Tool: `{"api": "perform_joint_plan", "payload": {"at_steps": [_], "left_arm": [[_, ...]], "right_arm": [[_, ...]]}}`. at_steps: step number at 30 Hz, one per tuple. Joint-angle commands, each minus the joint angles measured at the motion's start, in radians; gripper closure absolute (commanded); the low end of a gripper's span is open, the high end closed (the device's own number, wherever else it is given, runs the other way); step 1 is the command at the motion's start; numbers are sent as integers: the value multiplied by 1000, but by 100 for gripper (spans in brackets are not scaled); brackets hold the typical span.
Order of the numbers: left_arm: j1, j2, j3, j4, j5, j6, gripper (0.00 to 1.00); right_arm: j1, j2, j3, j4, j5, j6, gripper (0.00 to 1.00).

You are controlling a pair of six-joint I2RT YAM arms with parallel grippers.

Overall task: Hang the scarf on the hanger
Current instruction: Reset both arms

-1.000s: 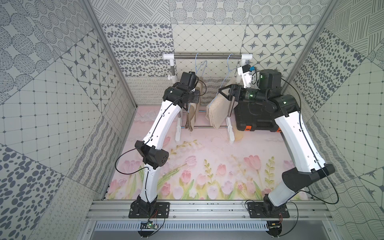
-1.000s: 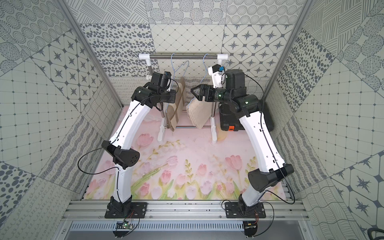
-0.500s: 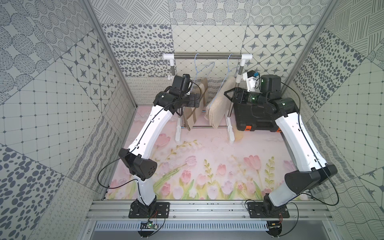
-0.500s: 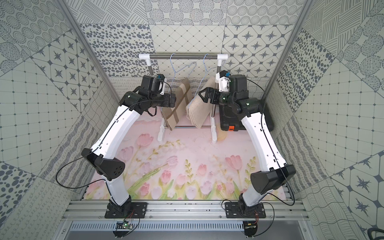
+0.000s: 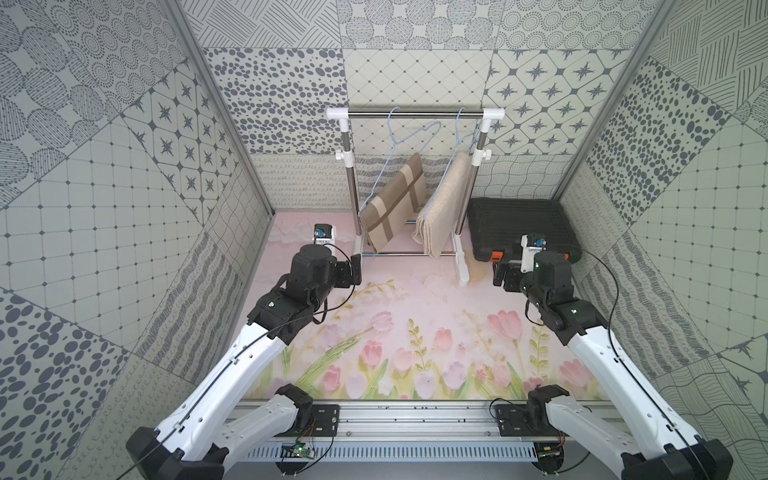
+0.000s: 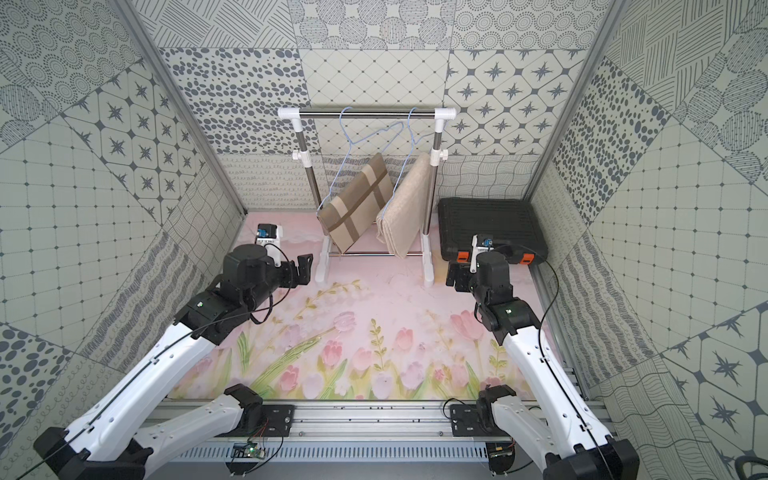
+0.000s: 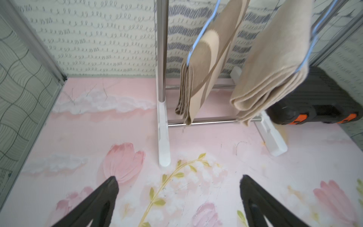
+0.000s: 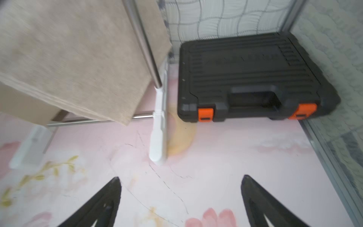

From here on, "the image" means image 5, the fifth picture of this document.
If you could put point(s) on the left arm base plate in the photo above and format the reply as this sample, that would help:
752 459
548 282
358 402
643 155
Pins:
320 421

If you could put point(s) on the white steel clothes rack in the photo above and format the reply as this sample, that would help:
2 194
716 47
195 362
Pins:
454 246

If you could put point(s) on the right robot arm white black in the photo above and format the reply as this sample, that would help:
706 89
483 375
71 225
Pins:
659 444

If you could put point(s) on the green circuit board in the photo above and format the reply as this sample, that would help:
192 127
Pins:
298 450

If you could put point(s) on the right black controller box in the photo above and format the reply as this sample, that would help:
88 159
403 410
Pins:
549 457

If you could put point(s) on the brown plaid scarf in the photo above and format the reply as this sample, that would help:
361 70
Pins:
398 202

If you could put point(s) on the beige wool scarf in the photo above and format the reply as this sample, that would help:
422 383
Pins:
437 219

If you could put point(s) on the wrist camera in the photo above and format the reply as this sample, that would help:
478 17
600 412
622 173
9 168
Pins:
324 234
531 245

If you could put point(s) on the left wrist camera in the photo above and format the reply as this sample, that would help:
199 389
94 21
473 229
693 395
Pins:
324 234

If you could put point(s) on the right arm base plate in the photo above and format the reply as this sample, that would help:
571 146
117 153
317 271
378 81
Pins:
515 420

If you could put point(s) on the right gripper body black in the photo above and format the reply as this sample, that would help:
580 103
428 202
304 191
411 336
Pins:
514 279

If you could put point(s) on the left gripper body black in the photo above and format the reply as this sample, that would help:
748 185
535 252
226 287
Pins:
347 270

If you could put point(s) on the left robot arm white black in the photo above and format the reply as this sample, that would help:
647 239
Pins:
198 441

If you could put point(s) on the aluminium mounting rail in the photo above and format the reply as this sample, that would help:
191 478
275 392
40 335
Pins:
466 420

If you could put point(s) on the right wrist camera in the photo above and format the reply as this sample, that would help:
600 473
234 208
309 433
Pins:
531 245

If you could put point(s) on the black plastic tool case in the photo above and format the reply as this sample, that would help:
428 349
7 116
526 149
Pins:
497 225

